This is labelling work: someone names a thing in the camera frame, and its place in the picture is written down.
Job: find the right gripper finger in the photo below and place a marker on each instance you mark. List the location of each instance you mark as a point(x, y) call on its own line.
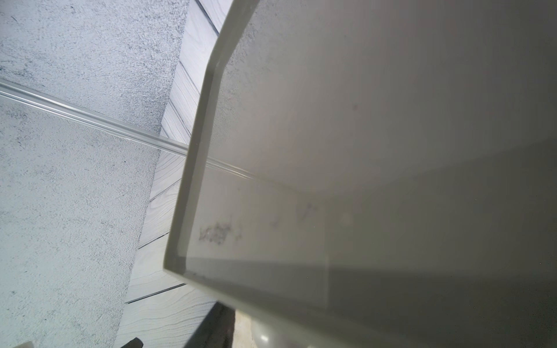
point(134, 343)

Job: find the left metal frame post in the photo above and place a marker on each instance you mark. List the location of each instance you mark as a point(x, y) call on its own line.
point(49, 104)

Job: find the three-drawer storage cabinet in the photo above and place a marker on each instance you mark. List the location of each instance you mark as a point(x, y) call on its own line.
point(377, 173)

